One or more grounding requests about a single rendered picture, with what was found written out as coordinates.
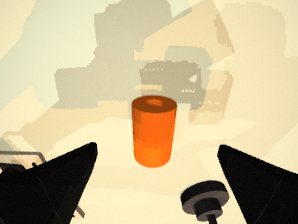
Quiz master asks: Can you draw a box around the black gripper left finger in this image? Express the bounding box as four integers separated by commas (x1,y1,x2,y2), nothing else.
0,141,98,224

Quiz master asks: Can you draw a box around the orange knob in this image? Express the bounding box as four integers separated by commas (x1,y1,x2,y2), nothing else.
132,95,177,168

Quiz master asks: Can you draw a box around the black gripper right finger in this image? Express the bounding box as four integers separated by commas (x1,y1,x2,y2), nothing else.
217,144,298,224

